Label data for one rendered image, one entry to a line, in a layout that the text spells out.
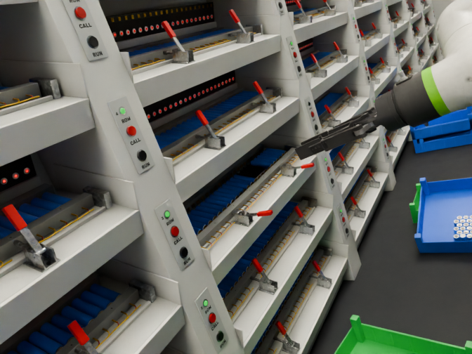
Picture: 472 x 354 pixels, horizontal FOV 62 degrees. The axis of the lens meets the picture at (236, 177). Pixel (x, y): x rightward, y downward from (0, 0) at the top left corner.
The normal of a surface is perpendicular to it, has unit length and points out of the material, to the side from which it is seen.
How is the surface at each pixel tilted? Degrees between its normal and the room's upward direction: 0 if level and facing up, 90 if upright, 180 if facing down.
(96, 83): 90
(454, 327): 0
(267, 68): 90
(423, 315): 0
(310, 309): 18
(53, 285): 108
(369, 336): 90
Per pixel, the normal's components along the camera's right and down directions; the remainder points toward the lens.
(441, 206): -0.47, -0.73
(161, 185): 0.81, -0.12
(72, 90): -0.49, 0.41
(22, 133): 0.87, 0.17
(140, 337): -0.07, -0.90
